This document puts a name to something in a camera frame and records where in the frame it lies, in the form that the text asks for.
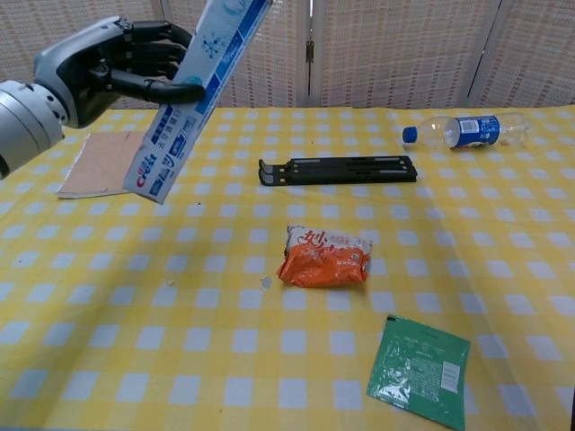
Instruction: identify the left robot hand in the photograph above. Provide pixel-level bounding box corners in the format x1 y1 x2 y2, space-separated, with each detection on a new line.
33 16 207 129

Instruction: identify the blue toothpaste carton box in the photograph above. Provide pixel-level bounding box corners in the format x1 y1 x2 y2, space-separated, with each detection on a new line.
121 0 274 206

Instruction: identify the yellow checkered tablecloth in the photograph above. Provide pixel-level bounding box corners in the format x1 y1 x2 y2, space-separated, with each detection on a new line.
0 106 575 431

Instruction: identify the brown spiral notebook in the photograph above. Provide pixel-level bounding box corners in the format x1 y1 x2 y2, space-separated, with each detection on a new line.
56 130 149 199

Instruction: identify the black folding stand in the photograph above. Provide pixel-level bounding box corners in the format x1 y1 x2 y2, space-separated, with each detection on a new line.
258 154 419 187

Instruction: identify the woven folding screen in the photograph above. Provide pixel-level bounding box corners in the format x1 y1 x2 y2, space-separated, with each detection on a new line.
0 0 575 116

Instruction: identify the orange snack packet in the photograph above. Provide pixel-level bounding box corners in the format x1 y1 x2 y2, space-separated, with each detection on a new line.
276 224 374 288

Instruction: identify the clear bottle with blue label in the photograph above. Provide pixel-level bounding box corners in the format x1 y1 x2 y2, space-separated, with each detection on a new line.
402 113 534 151

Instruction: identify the green foil sachet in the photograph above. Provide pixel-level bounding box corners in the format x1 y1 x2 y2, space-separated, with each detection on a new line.
366 313 472 431

